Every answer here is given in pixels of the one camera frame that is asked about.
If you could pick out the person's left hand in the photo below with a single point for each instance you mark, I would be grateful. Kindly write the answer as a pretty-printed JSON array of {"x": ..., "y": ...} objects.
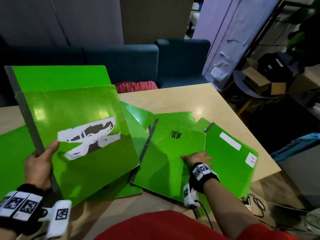
[{"x": 37, "y": 169}]

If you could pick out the person's right hand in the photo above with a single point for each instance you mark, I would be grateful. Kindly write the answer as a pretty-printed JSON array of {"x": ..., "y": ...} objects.
[{"x": 198, "y": 158}]

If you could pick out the pile of green folders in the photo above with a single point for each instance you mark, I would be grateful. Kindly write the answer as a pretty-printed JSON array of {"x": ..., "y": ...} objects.
[{"x": 230, "y": 167}]

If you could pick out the green folder with torn sticker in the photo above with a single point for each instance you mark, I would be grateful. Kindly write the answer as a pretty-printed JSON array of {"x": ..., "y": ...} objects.
[{"x": 100, "y": 167}]

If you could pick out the person's right forearm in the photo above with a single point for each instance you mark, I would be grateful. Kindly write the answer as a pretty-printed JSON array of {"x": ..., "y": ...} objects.
[{"x": 225, "y": 204}]

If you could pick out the person's left forearm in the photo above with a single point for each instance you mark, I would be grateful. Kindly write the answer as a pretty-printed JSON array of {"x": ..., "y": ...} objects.
[{"x": 6, "y": 236}]

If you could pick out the black right wristband with markers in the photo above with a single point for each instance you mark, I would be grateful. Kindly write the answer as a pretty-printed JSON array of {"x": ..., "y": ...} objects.
[{"x": 202, "y": 172}]

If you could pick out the black wristband with markers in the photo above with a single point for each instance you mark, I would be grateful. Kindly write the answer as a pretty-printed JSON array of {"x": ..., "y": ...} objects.
[
  {"x": 22, "y": 204},
  {"x": 202, "y": 172}
]

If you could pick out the black left wristband with markers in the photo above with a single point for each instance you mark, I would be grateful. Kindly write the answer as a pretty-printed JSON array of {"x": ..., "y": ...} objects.
[{"x": 22, "y": 204}]

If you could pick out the red shirt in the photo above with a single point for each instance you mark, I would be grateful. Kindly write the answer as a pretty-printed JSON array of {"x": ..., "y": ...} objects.
[{"x": 162, "y": 229}]

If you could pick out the grey chair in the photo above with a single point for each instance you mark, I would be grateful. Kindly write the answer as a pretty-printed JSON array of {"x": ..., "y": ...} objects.
[{"x": 240, "y": 82}]

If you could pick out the red ribbed cushion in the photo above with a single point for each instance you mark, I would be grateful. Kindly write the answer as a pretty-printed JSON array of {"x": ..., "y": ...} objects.
[{"x": 135, "y": 86}]

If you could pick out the blue cloth item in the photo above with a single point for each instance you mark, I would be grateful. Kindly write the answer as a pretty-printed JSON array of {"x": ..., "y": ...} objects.
[{"x": 295, "y": 144}]

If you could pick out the cardboard box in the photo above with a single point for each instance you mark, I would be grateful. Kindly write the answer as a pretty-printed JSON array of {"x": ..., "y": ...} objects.
[{"x": 255, "y": 77}]

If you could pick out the dark teal armchair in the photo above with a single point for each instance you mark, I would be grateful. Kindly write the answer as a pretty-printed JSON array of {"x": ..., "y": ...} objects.
[{"x": 182, "y": 59}]

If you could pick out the black bag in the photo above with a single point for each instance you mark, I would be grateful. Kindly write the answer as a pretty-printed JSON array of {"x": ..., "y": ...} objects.
[{"x": 272, "y": 64}]

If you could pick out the dark teal sofa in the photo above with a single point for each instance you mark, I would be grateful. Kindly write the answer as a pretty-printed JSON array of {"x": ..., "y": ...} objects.
[{"x": 120, "y": 62}]

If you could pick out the lavender board with taped papers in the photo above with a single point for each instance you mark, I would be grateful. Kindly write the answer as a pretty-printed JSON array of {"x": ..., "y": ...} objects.
[{"x": 225, "y": 29}]

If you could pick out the taupe partition panel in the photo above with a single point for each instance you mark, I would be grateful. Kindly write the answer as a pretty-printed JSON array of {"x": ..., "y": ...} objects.
[{"x": 155, "y": 17}]

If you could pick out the grey partition panel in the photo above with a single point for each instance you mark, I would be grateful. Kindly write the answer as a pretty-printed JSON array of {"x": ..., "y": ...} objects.
[{"x": 62, "y": 17}]

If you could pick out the green plant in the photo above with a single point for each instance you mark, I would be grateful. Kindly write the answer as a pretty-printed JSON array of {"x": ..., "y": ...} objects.
[{"x": 307, "y": 27}]

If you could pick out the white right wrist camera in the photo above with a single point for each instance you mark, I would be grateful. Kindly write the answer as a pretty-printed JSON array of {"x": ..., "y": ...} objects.
[{"x": 190, "y": 197}]

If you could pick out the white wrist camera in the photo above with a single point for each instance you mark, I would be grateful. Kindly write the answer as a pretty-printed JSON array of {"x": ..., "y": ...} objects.
[
  {"x": 60, "y": 217},
  {"x": 190, "y": 197}
]

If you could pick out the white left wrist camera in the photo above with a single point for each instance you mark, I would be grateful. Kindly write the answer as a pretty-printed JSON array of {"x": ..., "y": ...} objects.
[{"x": 60, "y": 217}]

